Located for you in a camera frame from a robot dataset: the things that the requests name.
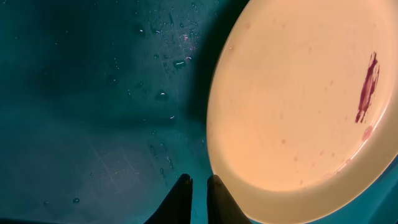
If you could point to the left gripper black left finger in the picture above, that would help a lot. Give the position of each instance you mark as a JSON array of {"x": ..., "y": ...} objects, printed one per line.
[{"x": 176, "y": 207}]

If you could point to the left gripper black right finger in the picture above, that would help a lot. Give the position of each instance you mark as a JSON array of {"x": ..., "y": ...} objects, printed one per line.
[{"x": 221, "y": 206}]

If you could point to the yellow plate with stain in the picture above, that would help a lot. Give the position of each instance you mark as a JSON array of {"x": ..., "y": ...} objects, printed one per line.
[{"x": 302, "y": 111}]

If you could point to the teal plastic serving tray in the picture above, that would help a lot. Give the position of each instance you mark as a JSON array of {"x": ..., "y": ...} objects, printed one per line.
[{"x": 104, "y": 106}]

